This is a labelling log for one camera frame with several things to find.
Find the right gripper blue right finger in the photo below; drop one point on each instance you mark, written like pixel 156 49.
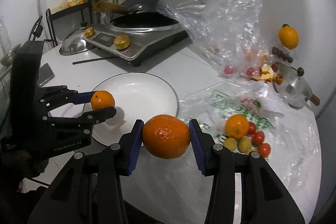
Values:
pixel 264 197

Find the clear crumpled plastic bag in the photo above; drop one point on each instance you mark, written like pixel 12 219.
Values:
pixel 226 32

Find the black metal rack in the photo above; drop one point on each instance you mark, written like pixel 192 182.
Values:
pixel 78 16

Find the dark chopstick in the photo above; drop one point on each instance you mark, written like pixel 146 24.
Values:
pixel 93 60

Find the steel wok lid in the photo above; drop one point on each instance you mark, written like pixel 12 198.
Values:
pixel 75 43

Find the small steel pot with lid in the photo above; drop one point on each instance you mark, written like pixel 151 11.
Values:
pixel 294 88

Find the red cherry tomato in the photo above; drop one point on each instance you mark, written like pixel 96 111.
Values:
pixel 264 150
pixel 252 129
pixel 258 138

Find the smartphone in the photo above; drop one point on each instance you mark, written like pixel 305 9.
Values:
pixel 45 75

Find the silver induction cooker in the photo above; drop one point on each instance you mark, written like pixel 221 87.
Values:
pixel 135 41

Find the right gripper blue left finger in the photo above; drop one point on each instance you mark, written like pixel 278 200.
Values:
pixel 88 188

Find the white round plate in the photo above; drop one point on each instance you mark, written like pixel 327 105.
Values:
pixel 137 96

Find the yellow-green longan fruit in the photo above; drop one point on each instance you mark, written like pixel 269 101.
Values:
pixel 244 144
pixel 252 151
pixel 230 143

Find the printed white plastic bag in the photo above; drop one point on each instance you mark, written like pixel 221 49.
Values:
pixel 290 139

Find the orange peel pile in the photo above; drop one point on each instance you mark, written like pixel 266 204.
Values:
pixel 269 73

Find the black wok with wooden handle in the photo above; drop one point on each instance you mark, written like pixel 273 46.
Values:
pixel 135 14

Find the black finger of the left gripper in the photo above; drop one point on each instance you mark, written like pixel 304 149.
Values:
pixel 86 121

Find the large orange on box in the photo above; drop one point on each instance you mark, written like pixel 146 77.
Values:
pixel 288 37

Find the clear box of dates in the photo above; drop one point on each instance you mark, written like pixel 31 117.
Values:
pixel 283 54

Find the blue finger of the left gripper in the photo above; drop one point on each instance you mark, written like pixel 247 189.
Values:
pixel 80 98

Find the large front mandarin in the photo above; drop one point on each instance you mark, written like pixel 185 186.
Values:
pixel 165 136

